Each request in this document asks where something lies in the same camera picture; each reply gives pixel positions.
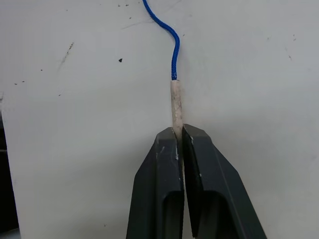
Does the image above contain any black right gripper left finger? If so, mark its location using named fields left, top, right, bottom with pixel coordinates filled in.
left=125, top=126, right=185, bottom=239

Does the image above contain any blue lace with white tip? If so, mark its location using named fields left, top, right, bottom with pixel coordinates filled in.
left=142, top=0, right=185, bottom=190

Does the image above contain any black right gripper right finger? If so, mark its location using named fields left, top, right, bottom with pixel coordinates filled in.
left=181, top=124, right=268, bottom=239

